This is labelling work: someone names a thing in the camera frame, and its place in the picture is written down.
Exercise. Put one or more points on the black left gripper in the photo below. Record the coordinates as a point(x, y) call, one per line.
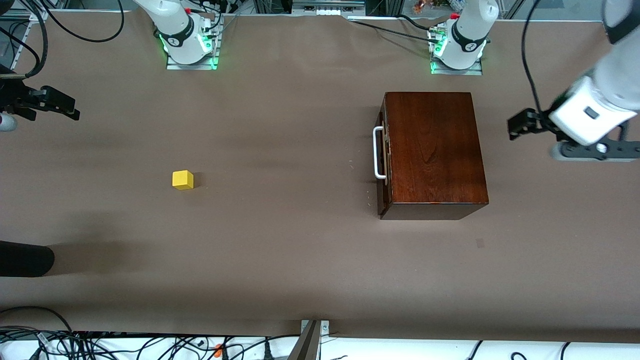
point(539, 122)

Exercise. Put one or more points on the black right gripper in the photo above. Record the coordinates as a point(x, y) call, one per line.
point(14, 96)

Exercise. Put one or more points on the yellow wooden block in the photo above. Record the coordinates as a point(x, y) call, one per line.
point(183, 180)

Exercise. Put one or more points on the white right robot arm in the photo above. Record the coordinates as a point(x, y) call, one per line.
point(175, 30)

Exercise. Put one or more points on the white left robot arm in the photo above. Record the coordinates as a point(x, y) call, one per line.
point(615, 85)

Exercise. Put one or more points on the dark brown wooden cabinet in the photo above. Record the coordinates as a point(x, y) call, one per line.
point(435, 150)

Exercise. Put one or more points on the black cylinder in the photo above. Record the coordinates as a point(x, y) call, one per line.
point(25, 259)

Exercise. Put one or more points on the grey power strip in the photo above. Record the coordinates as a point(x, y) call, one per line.
point(327, 9)

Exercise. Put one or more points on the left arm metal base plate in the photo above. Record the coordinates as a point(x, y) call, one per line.
point(465, 72)

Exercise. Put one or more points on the aluminium frame rail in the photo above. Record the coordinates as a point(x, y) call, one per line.
point(37, 16)

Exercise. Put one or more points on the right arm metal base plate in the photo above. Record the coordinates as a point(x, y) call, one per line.
point(192, 66)

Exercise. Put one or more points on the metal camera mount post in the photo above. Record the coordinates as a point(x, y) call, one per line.
point(307, 345)

